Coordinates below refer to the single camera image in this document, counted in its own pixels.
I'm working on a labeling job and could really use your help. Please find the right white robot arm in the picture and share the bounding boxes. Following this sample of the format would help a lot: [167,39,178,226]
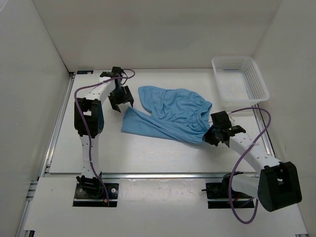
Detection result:
[203,111,302,212]

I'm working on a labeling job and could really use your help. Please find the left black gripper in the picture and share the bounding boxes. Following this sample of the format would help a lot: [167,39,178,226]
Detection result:
[108,85,134,112]

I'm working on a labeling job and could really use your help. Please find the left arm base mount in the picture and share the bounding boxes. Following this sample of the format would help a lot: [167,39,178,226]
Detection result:
[73,176,119,207]

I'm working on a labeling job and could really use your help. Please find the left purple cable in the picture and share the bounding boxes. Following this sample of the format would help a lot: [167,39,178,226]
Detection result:
[74,69,136,207]

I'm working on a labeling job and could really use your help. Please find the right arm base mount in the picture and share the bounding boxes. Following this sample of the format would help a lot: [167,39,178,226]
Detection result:
[201,172,255,209]

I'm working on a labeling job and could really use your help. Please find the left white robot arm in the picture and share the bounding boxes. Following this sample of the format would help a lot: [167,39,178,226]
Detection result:
[74,67,134,198]

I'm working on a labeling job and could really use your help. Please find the light blue shorts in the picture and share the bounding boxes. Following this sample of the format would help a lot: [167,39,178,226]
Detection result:
[121,86,212,144]

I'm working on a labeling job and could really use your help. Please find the white plastic mesh basket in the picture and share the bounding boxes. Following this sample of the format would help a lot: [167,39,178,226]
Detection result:
[211,56,270,107]

